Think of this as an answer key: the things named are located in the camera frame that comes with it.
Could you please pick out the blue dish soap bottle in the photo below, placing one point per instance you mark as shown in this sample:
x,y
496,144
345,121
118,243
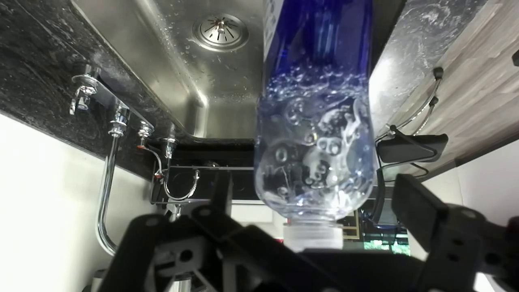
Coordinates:
x,y
314,146

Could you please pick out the stainless steel sink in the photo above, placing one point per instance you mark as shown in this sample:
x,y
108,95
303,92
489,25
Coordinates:
x,y
212,95

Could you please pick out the sink drain strainer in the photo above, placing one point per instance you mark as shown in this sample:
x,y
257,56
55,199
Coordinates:
x,y
222,32

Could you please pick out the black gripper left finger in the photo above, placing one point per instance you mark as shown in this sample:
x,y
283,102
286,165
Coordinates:
x,y
207,248

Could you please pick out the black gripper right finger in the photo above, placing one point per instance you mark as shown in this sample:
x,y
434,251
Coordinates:
x,y
460,240

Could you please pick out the chrome faucet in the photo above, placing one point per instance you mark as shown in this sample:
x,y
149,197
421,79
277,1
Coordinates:
x,y
92,87

